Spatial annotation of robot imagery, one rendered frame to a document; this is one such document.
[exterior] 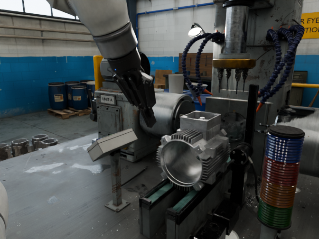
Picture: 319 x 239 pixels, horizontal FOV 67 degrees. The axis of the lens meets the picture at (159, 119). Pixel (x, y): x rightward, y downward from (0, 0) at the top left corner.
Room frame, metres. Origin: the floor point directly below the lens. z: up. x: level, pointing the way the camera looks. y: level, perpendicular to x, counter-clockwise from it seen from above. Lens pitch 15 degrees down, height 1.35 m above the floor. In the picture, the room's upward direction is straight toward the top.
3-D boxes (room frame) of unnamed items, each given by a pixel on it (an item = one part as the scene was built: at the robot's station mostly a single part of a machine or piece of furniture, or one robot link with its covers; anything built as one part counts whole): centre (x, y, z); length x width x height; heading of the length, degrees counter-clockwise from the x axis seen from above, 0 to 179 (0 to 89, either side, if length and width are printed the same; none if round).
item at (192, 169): (0.78, -0.12, 1.01); 0.20 x 0.19 x 0.19; 145
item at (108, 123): (1.37, 0.19, 0.99); 0.35 x 0.31 x 0.37; 55
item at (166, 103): (1.23, -0.01, 1.04); 0.37 x 0.25 x 0.25; 55
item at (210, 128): (0.81, -0.15, 1.11); 0.12 x 0.11 x 0.07; 145
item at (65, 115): (5.78, 1.99, 0.37); 1.20 x 0.80 x 0.74; 137
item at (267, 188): (0.41, -0.23, 1.10); 0.06 x 0.06 x 0.04
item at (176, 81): (3.23, -0.21, 0.99); 0.24 x 0.22 x 0.24; 52
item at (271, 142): (0.41, -0.23, 1.19); 0.06 x 0.06 x 0.04
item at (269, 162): (0.41, -0.23, 1.14); 0.06 x 0.06 x 0.04
